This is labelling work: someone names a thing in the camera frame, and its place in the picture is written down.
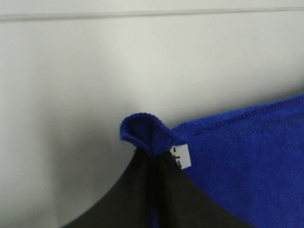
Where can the blue microfibre towel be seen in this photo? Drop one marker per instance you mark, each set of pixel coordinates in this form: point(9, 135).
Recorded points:
point(250, 161)

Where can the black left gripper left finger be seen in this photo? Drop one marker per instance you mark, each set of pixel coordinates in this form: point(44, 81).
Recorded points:
point(125, 204)

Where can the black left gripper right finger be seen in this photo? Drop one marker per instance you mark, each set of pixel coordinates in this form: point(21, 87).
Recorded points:
point(181, 204)

